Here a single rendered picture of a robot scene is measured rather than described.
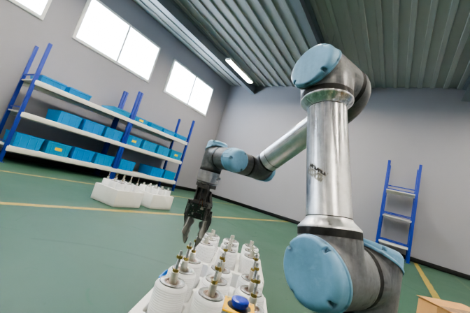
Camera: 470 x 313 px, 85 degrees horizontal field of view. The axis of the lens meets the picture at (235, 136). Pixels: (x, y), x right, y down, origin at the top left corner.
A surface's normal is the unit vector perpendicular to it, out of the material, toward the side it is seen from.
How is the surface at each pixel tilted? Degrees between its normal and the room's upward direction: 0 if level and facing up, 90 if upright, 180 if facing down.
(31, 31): 90
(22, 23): 90
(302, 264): 97
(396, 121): 90
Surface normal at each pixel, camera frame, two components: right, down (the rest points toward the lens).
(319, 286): -0.79, -0.19
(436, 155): -0.51, -0.29
